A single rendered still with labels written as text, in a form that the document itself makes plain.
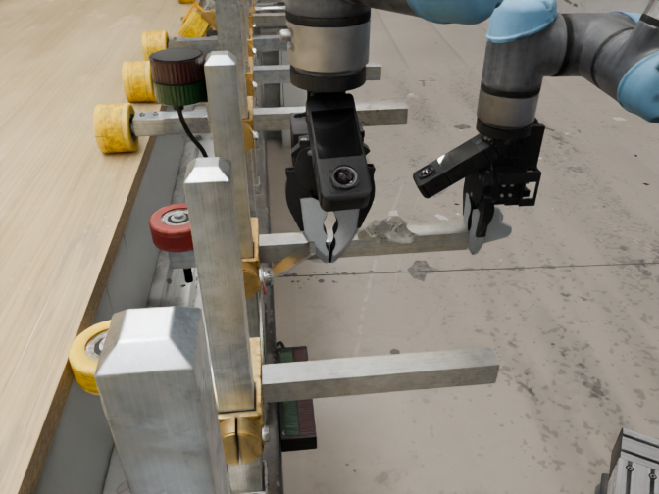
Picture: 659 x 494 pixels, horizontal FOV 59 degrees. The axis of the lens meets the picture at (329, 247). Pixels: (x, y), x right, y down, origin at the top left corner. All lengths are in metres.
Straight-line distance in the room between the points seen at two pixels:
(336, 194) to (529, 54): 0.35
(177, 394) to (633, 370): 1.91
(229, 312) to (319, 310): 1.54
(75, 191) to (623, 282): 1.98
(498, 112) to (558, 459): 1.15
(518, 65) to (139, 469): 0.64
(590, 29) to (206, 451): 0.67
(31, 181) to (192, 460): 0.80
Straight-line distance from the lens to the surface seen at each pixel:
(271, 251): 0.84
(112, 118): 1.03
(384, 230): 0.85
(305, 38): 0.53
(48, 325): 0.70
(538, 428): 1.79
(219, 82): 0.69
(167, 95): 0.69
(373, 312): 2.05
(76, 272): 0.77
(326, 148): 0.53
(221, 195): 0.46
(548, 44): 0.77
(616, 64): 0.72
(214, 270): 0.50
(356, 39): 0.53
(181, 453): 0.25
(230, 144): 0.71
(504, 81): 0.77
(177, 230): 0.80
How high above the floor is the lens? 1.32
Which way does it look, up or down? 34 degrees down
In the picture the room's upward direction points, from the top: straight up
